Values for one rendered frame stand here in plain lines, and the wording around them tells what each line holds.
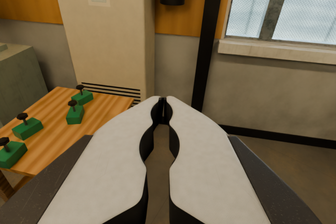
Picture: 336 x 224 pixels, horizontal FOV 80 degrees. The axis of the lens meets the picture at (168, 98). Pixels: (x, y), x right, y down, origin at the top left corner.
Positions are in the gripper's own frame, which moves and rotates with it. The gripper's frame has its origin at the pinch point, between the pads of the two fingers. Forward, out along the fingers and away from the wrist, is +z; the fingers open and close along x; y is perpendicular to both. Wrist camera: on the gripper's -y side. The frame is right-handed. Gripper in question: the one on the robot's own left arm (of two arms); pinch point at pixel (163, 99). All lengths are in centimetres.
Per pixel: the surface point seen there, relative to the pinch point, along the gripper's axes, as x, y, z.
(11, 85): -112, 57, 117
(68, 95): -67, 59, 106
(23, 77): -110, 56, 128
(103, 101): -42, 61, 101
